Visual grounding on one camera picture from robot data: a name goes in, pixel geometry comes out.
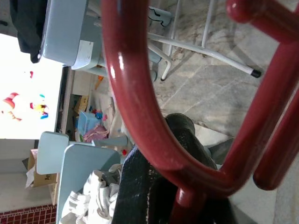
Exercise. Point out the white clothes pile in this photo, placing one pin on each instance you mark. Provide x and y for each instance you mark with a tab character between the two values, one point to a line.
93	200

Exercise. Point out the brown cardboard box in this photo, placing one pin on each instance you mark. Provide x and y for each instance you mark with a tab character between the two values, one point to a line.
42	179

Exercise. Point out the light blue kids table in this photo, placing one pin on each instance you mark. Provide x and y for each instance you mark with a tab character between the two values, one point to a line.
154	58

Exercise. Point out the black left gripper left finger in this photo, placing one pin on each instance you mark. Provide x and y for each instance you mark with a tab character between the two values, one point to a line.
135	186

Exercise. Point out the pink plastic hanger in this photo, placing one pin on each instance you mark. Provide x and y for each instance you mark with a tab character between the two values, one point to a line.
130	93

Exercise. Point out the television screen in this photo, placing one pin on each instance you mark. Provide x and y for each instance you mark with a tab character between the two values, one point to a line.
23	70

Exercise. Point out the pink fabric toy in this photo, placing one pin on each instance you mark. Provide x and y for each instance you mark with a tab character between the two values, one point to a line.
95	135

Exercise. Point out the light blue folding table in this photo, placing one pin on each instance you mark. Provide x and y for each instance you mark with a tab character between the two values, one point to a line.
65	35

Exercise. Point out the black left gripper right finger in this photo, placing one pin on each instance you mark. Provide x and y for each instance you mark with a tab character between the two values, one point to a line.
187	140

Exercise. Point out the black long sleeve garment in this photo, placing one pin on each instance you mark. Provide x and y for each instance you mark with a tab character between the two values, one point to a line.
28	23

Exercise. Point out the light blue kids chair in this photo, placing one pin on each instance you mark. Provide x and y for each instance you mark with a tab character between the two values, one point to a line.
52	151
81	168

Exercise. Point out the white TV stand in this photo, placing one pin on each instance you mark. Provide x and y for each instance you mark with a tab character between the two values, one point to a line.
77	81

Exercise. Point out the blue toy basket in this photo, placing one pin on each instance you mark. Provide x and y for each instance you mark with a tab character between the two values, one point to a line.
87	121

